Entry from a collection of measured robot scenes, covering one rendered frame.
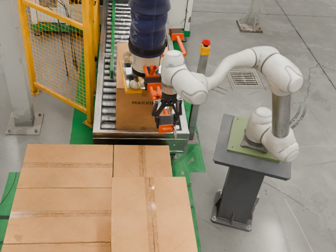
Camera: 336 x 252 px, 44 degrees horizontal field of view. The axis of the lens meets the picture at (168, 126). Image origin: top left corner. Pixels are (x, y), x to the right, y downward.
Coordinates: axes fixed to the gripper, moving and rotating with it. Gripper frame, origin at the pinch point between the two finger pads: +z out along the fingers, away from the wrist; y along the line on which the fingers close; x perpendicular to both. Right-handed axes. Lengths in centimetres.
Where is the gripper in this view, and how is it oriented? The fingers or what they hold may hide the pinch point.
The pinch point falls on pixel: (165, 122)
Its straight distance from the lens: 211.9
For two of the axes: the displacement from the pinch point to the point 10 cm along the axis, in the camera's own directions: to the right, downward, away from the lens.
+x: 1.9, 6.6, -7.2
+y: -9.8, 0.6, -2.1
